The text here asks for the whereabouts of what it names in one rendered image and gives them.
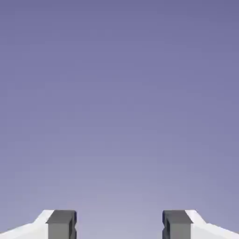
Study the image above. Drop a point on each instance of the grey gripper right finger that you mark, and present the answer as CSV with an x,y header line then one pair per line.
x,y
179,226

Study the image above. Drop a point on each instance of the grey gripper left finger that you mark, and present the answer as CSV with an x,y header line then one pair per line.
x,y
59,226

